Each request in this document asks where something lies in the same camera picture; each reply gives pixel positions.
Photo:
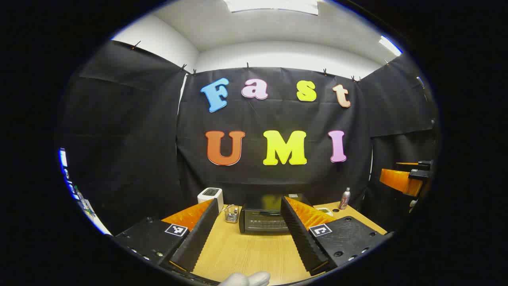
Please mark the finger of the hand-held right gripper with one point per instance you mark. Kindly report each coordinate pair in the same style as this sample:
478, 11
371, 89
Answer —
424, 163
399, 180

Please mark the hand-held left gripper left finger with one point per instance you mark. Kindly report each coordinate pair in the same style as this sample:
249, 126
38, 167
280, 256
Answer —
198, 238

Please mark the black electric oven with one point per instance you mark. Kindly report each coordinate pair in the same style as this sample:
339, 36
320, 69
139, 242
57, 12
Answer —
262, 220

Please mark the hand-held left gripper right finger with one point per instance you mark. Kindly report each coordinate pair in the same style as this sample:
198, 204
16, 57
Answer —
303, 238

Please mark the silver bottle with red label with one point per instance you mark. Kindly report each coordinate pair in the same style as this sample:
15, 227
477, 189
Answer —
344, 199

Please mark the large ceiling light panel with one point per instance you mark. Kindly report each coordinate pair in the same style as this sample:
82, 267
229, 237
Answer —
274, 5

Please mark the white toaster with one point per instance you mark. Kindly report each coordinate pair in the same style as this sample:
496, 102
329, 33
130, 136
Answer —
210, 195

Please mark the white shelf with clutter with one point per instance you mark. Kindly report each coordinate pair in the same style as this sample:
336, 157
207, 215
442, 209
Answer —
75, 190

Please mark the small ceiling light panel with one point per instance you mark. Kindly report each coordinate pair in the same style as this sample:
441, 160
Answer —
390, 45

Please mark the white divided snack tray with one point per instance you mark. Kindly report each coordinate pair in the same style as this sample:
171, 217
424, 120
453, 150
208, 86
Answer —
323, 211

